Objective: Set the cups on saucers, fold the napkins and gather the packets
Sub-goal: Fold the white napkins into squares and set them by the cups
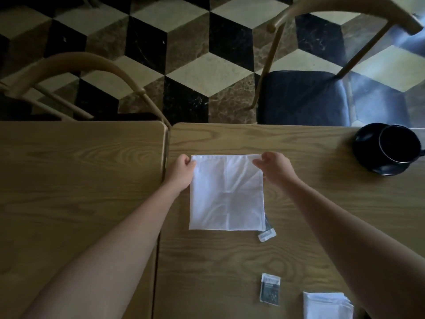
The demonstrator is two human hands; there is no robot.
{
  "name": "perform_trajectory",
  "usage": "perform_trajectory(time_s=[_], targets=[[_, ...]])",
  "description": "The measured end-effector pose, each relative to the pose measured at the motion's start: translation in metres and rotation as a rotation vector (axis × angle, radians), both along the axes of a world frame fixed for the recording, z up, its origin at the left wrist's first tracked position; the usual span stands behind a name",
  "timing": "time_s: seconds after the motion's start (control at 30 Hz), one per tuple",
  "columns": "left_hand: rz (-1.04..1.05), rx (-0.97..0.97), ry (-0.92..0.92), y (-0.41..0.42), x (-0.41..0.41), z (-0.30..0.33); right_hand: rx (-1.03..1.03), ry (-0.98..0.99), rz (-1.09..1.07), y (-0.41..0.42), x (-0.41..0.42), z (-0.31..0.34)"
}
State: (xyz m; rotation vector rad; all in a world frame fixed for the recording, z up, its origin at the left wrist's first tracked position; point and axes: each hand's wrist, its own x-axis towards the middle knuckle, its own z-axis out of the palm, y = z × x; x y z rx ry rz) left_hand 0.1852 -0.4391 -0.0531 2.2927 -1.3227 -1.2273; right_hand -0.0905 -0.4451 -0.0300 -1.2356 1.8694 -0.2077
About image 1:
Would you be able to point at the white napkin care tag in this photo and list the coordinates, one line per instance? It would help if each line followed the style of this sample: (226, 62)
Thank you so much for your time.
(267, 234)

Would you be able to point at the person's left thumb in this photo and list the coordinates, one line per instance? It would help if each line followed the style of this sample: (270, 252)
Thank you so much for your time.
(188, 159)

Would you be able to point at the small printed paper packet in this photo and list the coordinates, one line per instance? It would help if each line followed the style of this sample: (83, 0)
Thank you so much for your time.
(270, 289)

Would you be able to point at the folded white napkin stack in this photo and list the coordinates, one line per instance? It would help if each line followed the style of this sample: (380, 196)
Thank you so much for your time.
(327, 306)

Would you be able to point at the wooden chair with dark cushion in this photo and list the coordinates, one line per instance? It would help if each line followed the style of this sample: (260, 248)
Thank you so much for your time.
(332, 79)

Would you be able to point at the black cup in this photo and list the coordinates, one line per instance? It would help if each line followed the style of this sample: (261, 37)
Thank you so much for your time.
(400, 148)

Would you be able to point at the person's left forearm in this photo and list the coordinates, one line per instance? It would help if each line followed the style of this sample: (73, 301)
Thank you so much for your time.
(99, 252)

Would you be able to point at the person's right hand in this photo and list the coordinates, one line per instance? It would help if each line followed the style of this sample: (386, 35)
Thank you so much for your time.
(277, 169)

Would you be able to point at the white cloth napkin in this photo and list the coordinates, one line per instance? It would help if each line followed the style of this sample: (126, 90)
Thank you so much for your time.
(226, 192)

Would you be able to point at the person's left hand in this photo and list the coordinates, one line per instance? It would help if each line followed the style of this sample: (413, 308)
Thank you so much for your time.
(179, 174)

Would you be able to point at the person's right forearm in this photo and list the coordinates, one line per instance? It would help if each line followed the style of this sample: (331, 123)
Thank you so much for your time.
(355, 249)

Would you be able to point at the wooden chair with curved backrest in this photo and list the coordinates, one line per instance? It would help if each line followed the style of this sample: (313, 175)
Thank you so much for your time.
(76, 86)

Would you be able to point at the person's right thumb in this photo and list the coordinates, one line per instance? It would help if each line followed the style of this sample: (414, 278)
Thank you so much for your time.
(258, 162)

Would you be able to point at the black saucer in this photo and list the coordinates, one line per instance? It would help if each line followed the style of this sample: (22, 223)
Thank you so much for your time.
(372, 152)

